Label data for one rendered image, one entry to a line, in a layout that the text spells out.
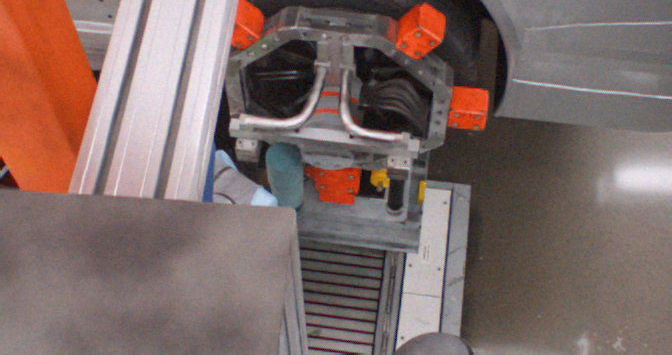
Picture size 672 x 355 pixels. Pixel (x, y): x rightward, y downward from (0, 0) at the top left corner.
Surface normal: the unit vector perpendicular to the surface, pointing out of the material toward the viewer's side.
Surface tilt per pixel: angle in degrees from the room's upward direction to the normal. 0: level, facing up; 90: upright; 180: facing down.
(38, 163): 90
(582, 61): 90
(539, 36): 90
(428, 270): 0
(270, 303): 0
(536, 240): 0
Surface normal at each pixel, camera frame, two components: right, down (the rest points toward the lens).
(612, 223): 0.00, -0.54
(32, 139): -0.14, 0.84
